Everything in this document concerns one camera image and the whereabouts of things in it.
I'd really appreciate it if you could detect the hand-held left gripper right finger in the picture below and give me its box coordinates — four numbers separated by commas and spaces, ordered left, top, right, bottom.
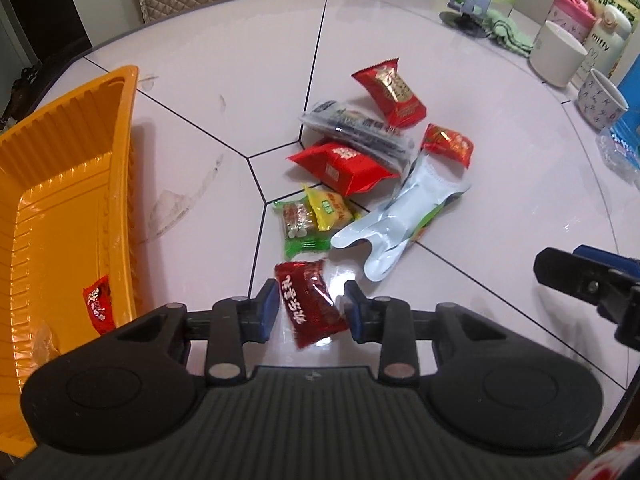
342, 280, 507, 382

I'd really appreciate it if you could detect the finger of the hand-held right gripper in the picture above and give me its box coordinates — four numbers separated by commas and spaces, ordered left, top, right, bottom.
534, 247, 627, 307
574, 244, 640, 279

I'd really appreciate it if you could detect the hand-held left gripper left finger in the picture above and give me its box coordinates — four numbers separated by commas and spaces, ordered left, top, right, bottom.
116, 279, 281, 382

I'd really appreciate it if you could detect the dark red candy packet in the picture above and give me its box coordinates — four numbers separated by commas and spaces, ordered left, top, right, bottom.
274, 259, 351, 351

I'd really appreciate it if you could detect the green clear candy packet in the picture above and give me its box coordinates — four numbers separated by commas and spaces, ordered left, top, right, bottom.
272, 199, 332, 261

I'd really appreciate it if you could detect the white green snack pouch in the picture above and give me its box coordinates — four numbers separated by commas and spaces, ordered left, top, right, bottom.
330, 152, 472, 282

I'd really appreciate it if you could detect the plain red snack packet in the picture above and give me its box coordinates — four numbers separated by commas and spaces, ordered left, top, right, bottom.
286, 141, 401, 198

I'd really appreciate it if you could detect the clear black sesame bar packet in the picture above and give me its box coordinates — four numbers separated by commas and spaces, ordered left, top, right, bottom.
299, 100, 416, 173

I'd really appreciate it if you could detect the orange plastic tray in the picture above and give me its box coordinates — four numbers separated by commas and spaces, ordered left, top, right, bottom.
0, 65, 144, 461

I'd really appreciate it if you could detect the clear plastic wrapper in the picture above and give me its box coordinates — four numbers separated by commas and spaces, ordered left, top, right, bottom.
595, 115, 640, 186

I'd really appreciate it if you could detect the yellow snack packet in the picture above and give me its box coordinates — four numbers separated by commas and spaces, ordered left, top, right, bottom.
302, 184, 362, 232

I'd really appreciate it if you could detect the red white patterned cloth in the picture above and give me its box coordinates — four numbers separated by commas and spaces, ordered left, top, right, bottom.
572, 441, 640, 480

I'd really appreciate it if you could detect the white patterned cup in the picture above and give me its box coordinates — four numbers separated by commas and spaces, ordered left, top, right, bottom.
575, 67, 630, 133

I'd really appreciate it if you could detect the blue box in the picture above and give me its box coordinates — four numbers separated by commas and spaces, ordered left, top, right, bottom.
615, 55, 640, 141

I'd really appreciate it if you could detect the small brown red candy packet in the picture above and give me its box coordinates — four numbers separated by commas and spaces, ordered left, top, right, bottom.
82, 274, 117, 337

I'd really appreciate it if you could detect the white mug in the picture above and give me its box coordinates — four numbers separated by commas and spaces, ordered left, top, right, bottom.
529, 20, 590, 88

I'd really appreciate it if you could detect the white bottle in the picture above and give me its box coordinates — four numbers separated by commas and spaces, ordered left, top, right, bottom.
570, 7, 633, 91

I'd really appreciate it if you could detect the red gold snack packet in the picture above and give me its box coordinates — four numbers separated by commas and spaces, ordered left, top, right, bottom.
351, 58, 428, 129

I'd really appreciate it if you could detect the green cloth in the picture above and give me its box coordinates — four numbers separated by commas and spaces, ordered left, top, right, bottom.
482, 7, 535, 56

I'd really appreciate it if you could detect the pink lidded cup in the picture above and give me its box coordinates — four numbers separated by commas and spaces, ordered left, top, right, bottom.
545, 0, 601, 46

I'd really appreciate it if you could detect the row of shoes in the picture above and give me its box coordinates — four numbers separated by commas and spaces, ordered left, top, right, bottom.
7, 60, 46, 111

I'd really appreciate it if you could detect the dark door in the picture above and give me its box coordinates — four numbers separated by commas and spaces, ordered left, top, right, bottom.
0, 0, 96, 61

